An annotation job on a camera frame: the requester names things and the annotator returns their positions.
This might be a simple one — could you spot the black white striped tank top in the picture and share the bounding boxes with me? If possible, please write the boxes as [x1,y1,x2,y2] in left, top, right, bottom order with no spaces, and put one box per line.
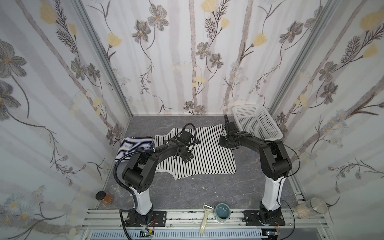
[156,124,237,180]

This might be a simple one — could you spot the blue white striped tank top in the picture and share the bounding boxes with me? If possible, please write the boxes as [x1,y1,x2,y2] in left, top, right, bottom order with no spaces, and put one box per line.
[115,137,154,162]

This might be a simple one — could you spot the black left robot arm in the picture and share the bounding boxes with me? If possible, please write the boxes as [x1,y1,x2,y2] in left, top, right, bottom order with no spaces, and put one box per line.
[113,130,200,226]

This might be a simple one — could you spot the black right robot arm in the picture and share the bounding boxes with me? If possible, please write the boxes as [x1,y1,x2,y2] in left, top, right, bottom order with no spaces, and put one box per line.
[219,116,292,226]

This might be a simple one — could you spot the white plastic laundry basket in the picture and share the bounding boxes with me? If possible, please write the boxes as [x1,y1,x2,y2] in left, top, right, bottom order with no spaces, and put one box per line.
[232,104,283,141]

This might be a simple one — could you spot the teal ceramic cup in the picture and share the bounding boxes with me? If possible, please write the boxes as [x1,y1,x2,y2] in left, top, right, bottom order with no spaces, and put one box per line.
[215,203,231,223]

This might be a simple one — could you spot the amber spice jar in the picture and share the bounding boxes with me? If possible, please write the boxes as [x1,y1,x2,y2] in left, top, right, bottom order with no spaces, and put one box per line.
[95,191,114,205]

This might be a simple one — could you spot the clear glass jar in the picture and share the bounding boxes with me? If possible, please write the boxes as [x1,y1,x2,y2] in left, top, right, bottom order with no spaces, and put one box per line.
[295,197,328,219]

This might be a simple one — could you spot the cream handled peeler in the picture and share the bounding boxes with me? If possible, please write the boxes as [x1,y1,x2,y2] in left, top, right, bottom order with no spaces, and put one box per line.
[200,204,214,235]

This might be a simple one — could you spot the black corrugated left cable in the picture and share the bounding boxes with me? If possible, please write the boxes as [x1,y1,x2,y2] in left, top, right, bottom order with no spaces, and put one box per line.
[113,122,198,240]

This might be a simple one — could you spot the aluminium mounting rail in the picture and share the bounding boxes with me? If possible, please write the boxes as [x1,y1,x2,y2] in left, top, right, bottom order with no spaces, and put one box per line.
[76,209,334,240]

